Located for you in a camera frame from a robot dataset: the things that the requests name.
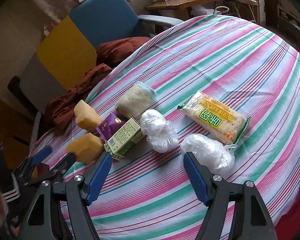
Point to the striped tablecloth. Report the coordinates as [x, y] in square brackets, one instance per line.
[215, 55]

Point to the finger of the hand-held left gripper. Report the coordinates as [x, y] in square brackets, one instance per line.
[62, 165]
[41, 155]

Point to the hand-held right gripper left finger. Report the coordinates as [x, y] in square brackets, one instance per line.
[100, 177]

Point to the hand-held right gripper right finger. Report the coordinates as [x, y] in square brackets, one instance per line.
[195, 177]

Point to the cream green cardboard box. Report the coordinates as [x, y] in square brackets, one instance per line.
[125, 137]

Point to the grey yellow blue armchair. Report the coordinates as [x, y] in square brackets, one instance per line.
[102, 17]

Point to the large purple snack packet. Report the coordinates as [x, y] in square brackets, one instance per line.
[110, 126]

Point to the yellow sponge cake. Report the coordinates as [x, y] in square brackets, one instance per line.
[86, 117]
[87, 146]

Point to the cluttered storage shelf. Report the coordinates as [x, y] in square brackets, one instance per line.
[287, 15]

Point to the beige roll blue end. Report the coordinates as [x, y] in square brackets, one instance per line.
[135, 102]

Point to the plastic-wrapped white ball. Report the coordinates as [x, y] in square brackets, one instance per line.
[210, 152]

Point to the dark red cloth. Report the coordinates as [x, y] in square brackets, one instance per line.
[115, 52]

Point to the wooden desk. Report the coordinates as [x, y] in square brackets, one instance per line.
[185, 1]

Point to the white plastic bag left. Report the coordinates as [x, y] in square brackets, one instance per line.
[160, 130]

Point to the white plastic bag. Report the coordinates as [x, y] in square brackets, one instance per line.
[202, 10]
[160, 130]

